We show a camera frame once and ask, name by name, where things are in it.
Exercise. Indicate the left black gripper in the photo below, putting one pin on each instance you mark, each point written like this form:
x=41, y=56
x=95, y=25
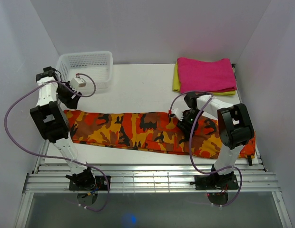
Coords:
x=69, y=102

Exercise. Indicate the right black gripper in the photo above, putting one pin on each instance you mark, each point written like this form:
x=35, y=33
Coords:
x=185, y=128

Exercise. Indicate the orange camouflage trousers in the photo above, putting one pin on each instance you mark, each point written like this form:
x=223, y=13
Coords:
x=150, y=132

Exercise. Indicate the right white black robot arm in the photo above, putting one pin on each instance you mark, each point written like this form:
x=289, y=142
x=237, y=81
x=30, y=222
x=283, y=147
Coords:
x=235, y=131

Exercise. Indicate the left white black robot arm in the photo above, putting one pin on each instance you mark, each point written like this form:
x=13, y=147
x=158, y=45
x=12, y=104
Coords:
x=53, y=125

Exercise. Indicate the yellow folded towel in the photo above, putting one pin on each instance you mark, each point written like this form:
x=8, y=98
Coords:
x=176, y=85

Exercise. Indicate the pink folded towel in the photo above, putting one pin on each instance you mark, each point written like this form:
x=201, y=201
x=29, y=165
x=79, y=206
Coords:
x=196, y=75

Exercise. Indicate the white perforated plastic basket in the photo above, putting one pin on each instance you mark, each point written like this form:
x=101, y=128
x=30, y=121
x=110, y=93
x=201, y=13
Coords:
x=97, y=64

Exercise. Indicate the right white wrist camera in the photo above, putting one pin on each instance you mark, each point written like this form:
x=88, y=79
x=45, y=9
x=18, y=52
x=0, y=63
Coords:
x=177, y=113

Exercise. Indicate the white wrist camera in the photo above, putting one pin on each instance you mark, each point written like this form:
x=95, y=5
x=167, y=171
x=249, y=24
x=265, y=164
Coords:
x=77, y=82
x=177, y=113

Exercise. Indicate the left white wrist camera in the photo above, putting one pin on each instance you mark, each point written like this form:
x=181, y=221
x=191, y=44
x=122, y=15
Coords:
x=77, y=82

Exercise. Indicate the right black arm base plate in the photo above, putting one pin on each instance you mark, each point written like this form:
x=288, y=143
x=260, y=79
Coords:
x=215, y=182

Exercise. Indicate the aluminium rail frame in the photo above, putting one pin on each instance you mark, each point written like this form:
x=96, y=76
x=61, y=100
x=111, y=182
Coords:
x=138, y=171

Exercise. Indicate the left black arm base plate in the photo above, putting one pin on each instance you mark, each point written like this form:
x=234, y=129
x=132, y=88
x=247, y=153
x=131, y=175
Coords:
x=100, y=183

